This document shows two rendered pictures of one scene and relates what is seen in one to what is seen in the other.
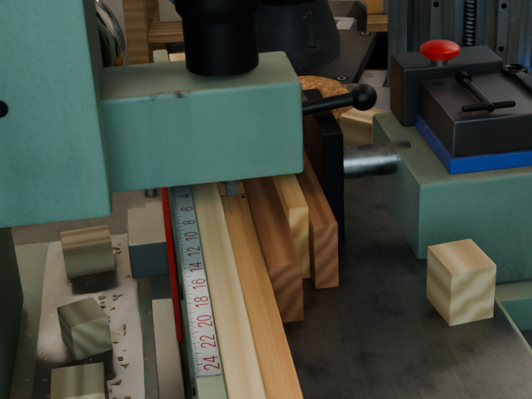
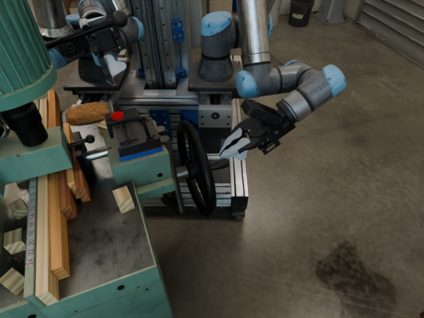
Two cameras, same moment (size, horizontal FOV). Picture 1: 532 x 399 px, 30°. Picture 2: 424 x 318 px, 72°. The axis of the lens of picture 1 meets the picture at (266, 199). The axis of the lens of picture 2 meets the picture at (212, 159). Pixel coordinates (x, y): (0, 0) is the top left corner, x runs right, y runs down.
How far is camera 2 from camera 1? 0.30 m
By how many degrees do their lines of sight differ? 22
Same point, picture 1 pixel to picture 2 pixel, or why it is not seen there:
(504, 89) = (137, 129)
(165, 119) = (16, 163)
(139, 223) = not seen: hidden behind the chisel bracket
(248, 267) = (53, 208)
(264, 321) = (55, 233)
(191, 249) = (31, 207)
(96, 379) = (19, 235)
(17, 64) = not seen: outside the picture
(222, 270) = (42, 214)
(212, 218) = (42, 188)
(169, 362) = not seen: hidden behind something
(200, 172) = (35, 174)
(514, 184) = (141, 162)
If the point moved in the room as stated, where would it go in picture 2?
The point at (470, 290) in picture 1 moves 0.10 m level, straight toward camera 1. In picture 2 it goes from (125, 204) to (115, 247)
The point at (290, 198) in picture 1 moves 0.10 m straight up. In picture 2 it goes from (69, 178) to (50, 144)
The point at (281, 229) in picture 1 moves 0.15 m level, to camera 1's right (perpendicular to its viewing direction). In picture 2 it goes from (65, 189) to (136, 176)
